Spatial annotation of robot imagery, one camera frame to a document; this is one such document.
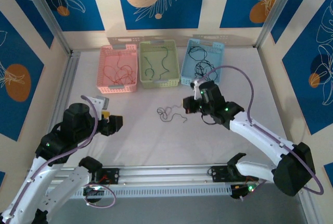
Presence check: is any thin orange cable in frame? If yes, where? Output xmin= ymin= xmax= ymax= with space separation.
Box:
xmin=103 ymin=49 xmax=136 ymax=85

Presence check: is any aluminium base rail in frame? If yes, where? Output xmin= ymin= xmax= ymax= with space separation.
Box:
xmin=52 ymin=163 xmax=305 ymax=186

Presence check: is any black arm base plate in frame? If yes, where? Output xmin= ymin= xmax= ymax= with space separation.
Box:
xmin=208 ymin=165 xmax=230 ymax=183
xmin=100 ymin=168 xmax=120 ymax=185

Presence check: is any blue plastic basket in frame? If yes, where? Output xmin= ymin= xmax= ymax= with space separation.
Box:
xmin=180 ymin=38 xmax=225 ymax=87

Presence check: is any pink plastic basket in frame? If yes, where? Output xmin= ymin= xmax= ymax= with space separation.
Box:
xmin=96 ymin=44 xmax=138 ymax=94

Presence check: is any black electronics box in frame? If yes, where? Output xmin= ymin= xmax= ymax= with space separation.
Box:
xmin=82 ymin=184 xmax=108 ymax=204
xmin=230 ymin=183 xmax=259 ymax=201

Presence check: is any aluminium side rail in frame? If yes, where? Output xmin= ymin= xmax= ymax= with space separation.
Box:
xmin=296 ymin=182 xmax=315 ymax=224
xmin=50 ymin=49 xmax=82 ymax=131

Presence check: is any green plastic basket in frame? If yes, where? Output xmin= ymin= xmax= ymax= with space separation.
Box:
xmin=139 ymin=40 xmax=181 ymax=89

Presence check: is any thin grey cable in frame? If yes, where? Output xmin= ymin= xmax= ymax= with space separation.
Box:
xmin=157 ymin=104 xmax=184 ymax=122

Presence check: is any thin dark green cable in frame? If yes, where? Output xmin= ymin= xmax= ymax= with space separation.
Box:
xmin=160 ymin=46 xmax=172 ymax=79
xmin=144 ymin=56 xmax=157 ymax=78

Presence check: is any thin red cable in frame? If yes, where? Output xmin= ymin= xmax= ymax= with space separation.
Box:
xmin=103 ymin=65 xmax=131 ymax=85

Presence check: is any aluminium frame post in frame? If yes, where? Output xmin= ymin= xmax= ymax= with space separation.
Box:
xmin=254 ymin=0 xmax=305 ymax=50
xmin=19 ymin=0 xmax=73 ymax=56

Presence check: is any cable pile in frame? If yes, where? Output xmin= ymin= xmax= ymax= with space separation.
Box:
xmin=187 ymin=45 xmax=209 ymax=64

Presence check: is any slotted grey cable duct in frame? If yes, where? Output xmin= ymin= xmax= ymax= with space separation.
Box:
xmin=70 ymin=184 xmax=233 ymax=199

